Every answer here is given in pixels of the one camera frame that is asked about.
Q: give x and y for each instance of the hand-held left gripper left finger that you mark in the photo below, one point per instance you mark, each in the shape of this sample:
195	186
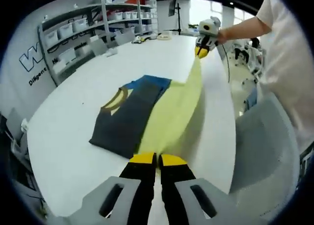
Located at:
139	181

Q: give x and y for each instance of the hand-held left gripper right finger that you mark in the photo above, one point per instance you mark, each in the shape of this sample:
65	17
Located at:
176	183

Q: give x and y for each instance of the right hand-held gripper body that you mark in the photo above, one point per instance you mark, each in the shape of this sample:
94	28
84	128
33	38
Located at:
208	32

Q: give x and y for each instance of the yellow blue grey garment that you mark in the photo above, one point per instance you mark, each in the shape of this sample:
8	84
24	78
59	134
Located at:
127	119

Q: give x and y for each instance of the person's right hand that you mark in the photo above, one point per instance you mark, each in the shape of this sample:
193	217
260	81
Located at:
222	37

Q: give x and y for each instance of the black monitor on stand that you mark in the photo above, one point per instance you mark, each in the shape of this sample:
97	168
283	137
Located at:
175	14

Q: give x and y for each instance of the yellow black tool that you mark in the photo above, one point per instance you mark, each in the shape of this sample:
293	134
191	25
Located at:
138	40

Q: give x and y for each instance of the grey flat box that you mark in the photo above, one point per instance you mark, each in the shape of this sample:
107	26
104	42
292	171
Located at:
125	36
98	46

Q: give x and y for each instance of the small white table item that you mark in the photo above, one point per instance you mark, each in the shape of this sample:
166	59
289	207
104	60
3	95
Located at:
111	52

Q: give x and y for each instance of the grey mesh office chair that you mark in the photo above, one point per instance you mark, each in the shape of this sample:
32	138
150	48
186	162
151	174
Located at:
265	156

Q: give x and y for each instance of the grey metal shelving rack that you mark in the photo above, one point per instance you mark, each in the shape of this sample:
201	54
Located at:
103	16

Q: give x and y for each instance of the row of white storage bins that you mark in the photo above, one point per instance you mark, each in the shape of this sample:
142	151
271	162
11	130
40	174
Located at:
73	27

